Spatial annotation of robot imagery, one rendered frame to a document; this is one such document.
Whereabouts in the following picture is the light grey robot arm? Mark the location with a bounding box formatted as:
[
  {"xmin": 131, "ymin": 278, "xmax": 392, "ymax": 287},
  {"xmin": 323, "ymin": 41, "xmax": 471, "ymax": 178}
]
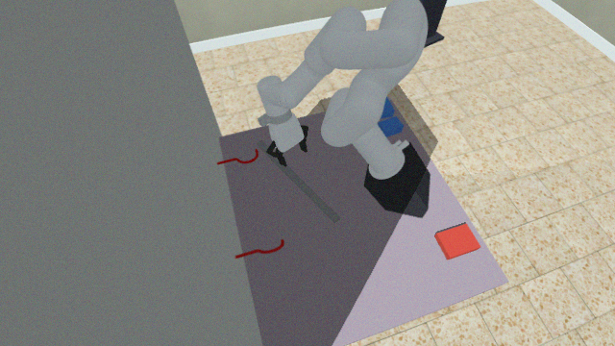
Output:
[{"xmin": 257, "ymin": 0, "xmax": 428, "ymax": 180}]

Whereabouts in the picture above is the red flat block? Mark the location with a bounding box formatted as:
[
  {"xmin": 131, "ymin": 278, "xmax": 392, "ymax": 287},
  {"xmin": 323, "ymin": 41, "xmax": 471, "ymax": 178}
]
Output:
[{"xmin": 434, "ymin": 224, "xmax": 480, "ymax": 260}]

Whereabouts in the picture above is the grey wall panel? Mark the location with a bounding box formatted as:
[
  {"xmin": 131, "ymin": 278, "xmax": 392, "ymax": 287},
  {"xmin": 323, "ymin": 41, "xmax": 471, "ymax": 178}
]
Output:
[{"xmin": 0, "ymin": 0, "xmax": 263, "ymax": 346}]

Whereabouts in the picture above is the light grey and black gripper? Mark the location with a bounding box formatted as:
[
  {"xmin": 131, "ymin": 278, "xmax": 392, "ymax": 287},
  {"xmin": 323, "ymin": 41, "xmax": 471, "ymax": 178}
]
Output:
[{"xmin": 266, "ymin": 113, "xmax": 308, "ymax": 166}]

